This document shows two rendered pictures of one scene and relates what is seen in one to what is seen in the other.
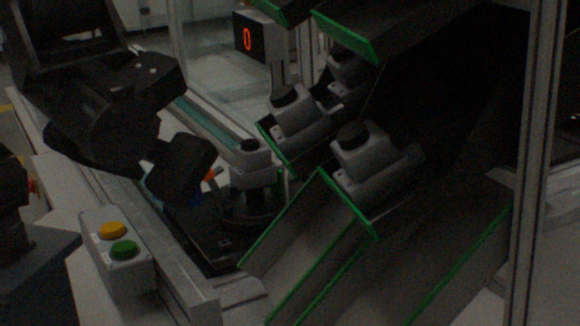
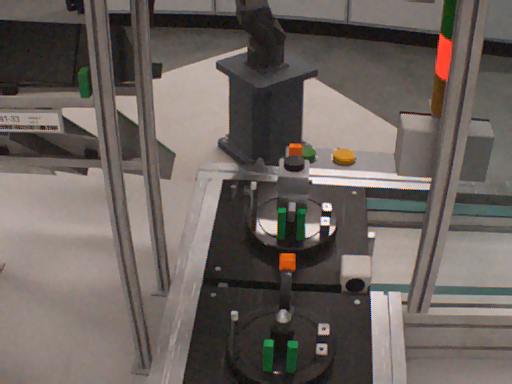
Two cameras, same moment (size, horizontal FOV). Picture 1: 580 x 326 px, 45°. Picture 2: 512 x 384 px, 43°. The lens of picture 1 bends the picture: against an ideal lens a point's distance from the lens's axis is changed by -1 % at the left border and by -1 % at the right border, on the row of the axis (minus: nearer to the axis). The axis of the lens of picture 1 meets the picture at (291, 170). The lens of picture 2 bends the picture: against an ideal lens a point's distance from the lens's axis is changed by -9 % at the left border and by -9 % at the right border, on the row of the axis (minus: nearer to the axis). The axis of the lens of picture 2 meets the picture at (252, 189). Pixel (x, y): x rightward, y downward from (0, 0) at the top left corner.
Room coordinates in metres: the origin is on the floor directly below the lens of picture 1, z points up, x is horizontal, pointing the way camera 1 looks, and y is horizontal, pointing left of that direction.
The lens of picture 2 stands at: (1.38, -0.68, 1.65)
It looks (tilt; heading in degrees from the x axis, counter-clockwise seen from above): 36 degrees down; 122
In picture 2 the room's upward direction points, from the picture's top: straight up
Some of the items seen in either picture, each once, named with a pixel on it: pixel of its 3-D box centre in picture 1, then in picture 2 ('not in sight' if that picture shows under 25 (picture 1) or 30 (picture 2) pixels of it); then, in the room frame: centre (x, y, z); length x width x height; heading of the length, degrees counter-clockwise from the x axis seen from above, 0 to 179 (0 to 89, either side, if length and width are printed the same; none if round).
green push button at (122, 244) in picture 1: (124, 251); (304, 155); (0.91, 0.26, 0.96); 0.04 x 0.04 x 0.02
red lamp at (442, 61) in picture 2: not in sight; (458, 56); (1.21, 0.04, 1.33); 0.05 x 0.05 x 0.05
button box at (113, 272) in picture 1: (115, 248); (342, 172); (0.97, 0.29, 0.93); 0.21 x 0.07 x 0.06; 27
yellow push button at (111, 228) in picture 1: (112, 232); (343, 158); (0.97, 0.29, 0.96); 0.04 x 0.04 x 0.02
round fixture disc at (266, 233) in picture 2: (256, 207); (291, 223); (0.99, 0.06, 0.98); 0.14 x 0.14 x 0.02
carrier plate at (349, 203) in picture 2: (256, 217); (291, 233); (0.99, 0.06, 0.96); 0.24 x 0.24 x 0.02; 27
